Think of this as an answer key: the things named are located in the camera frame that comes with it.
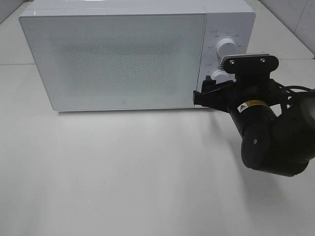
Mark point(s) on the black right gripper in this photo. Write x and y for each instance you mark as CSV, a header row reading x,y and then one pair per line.
x,y
252,94

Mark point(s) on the white timer knob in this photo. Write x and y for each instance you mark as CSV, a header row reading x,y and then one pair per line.
x,y
220,76

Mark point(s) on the white microwave door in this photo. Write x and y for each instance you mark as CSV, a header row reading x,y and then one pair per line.
x,y
90,63

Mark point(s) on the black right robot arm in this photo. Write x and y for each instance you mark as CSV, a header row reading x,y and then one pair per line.
x,y
276,122

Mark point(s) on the upper white power knob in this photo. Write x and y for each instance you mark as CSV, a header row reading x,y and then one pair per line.
x,y
226,46

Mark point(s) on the white microwave oven body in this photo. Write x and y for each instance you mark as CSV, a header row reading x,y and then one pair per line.
x,y
223,18

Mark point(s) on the wrist camera mount plate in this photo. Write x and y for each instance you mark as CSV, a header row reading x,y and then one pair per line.
x,y
246,64

